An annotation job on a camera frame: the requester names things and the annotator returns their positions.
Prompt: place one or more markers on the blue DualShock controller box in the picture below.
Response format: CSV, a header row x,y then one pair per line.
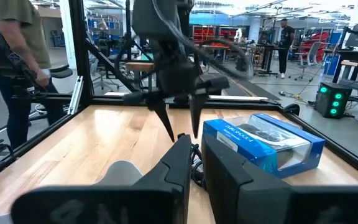
x,y
247,146

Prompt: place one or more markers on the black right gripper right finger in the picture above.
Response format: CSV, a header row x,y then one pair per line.
x,y
235,193

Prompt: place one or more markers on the person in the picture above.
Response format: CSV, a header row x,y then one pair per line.
x,y
11,37
286,43

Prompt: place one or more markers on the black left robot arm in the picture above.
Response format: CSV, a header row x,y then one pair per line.
x,y
154,18

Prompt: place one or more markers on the red storage rack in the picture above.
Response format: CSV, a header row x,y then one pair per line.
x,y
314,46

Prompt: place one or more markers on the grey office chair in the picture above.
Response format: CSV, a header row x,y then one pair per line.
x,y
309,56

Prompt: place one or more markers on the small wooden background table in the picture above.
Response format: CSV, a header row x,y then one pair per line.
x,y
140,66

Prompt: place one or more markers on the black stool seat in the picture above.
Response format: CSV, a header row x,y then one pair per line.
x,y
61,71

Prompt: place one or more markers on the silver aluminium strip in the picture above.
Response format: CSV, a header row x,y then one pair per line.
x,y
76,93

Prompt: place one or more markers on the red shelving unit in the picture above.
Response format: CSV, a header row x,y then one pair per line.
x,y
204,33

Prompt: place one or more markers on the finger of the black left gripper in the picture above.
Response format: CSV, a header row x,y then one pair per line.
x,y
197,112
163,118

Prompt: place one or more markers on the black rounded edge fixture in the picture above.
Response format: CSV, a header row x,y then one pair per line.
x,y
292,109

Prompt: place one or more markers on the black computer tower green lights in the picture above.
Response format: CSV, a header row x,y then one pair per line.
x,y
331,99

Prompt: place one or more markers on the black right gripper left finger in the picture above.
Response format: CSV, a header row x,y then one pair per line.
x,y
166,186

